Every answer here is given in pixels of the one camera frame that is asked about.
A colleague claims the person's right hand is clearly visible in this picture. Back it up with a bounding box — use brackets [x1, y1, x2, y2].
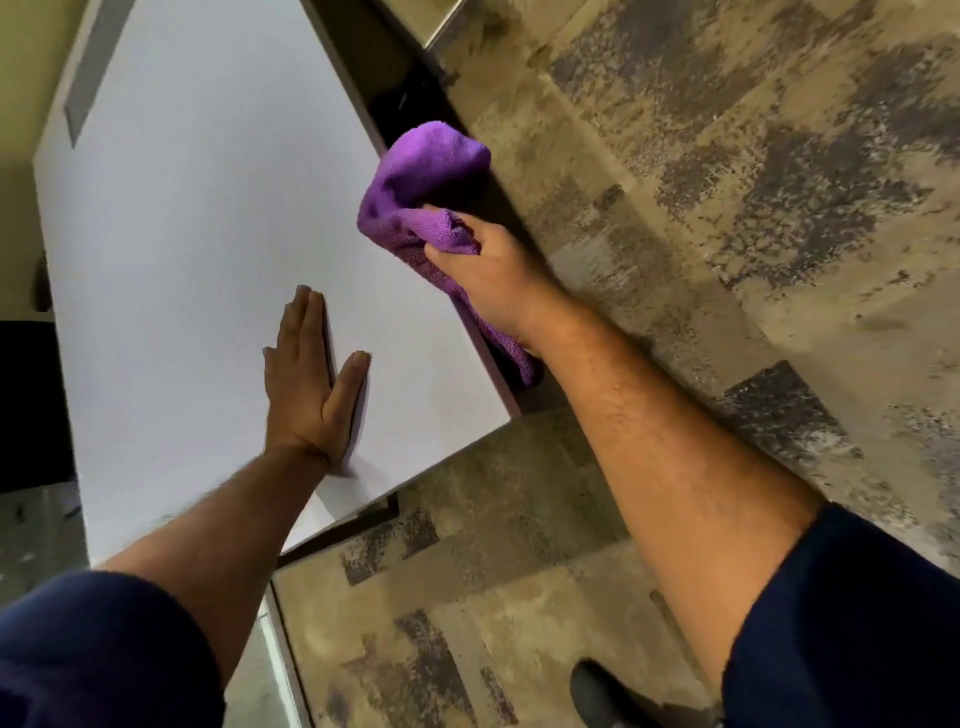
[422, 204, 569, 355]

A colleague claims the person's left hand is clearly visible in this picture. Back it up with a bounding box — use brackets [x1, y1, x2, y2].
[261, 285, 372, 471]

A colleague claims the purple microfibre cloth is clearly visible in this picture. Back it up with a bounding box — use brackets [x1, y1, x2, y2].
[357, 121, 543, 387]

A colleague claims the person's left forearm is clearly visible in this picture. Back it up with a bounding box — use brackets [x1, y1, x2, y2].
[97, 446, 331, 687]

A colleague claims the person's right forearm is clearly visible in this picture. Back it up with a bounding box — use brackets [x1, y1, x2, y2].
[517, 288, 826, 695]

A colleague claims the black table leg base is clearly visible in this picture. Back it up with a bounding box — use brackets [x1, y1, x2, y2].
[369, 63, 460, 150]

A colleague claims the beige desk with metal edge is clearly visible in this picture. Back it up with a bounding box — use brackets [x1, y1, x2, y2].
[373, 0, 468, 48]

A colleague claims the black furniture piece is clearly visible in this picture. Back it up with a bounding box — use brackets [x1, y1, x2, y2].
[0, 321, 78, 494]

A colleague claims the dark blue shirt sleeve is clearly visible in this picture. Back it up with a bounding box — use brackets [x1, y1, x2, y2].
[0, 571, 226, 728]
[721, 502, 960, 728]

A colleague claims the black shoe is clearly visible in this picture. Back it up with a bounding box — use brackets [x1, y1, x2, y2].
[569, 658, 723, 728]

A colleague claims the dark table frame bar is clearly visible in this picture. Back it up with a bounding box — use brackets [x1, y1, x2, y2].
[276, 493, 401, 569]

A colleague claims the grey cable slot cover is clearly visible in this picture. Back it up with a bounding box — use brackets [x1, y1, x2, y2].
[63, 0, 138, 148]

